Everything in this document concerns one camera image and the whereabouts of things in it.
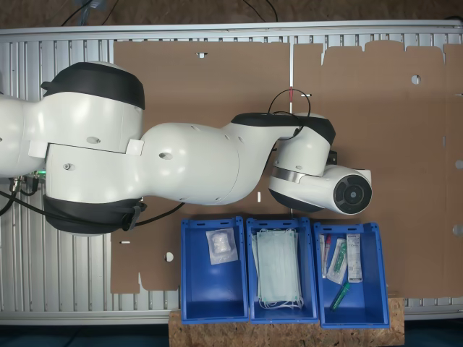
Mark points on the clear cotton packet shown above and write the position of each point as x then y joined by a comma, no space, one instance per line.
221,246

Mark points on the brown cardboard sheet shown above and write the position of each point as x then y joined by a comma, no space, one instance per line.
398,144
217,72

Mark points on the long white printed packet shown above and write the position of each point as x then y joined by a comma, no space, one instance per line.
354,260

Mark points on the clear packet with green syringe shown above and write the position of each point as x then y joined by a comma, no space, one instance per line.
338,260

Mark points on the clear red-capped swab packet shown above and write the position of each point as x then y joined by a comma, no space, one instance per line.
324,256

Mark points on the red tape mark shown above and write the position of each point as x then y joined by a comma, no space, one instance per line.
291,94

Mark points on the green syringe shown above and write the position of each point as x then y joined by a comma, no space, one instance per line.
340,297

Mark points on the pale surgical face mask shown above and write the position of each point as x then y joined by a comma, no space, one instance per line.
278,267

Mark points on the blue plastic storage bin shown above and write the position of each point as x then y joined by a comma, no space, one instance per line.
213,289
285,316
361,307

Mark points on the chipboard wooden board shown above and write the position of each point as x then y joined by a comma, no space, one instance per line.
289,334

